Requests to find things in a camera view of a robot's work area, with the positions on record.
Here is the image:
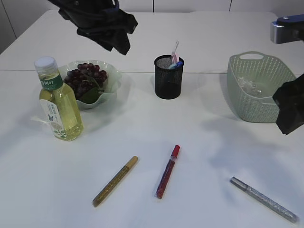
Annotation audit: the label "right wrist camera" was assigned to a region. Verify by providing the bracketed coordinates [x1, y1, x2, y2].
[270, 14, 304, 44]

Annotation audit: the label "gold glitter pen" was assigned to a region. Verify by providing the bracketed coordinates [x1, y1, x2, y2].
[92, 156, 138, 208]

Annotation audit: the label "purple artificial grape bunch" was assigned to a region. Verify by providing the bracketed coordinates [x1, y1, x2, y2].
[64, 63, 108, 104]

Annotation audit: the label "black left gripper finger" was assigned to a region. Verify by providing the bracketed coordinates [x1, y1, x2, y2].
[104, 29, 131, 55]
[76, 28, 113, 51]

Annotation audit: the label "transparent plastic ruler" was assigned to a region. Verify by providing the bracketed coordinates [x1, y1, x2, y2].
[171, 40, 179, 56]

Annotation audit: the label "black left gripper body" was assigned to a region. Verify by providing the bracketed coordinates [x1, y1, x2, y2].
[58, 0, 138, 34]

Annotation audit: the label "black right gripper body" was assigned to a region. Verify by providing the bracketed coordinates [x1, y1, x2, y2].
[273, 75, 304, 135]

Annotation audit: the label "pink capped scissors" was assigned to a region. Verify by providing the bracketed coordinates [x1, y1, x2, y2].
[171, 53, 179, 64]

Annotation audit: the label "red glitter pen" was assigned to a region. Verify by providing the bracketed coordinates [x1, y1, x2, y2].
[155, 145, 180, 199]

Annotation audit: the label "green woven plastic basket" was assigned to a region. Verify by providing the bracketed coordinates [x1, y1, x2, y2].
[227, 51, 296, 123]

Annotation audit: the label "light green wavy plate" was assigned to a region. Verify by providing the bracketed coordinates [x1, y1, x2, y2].
[59, 60, 122, 110]

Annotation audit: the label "black mesh pen holder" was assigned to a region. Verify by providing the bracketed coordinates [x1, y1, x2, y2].
[154, 55, 184, 100]

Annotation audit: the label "clear plastic sheet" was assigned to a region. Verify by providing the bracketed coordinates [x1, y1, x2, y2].
[237, 77, 262, 96]

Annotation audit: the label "silver glitter pen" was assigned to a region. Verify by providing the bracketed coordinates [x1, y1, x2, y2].
[230, 177, 299, 224]

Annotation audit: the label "blue capped scissors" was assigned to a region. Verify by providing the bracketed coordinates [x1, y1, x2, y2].
[167, 61, 184, 70]

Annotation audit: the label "green tea plastic bottle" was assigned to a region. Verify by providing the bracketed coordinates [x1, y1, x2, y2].
[34, 57, 84, 141]

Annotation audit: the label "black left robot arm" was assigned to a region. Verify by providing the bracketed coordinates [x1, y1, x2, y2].
[49, 0, 138, 55]

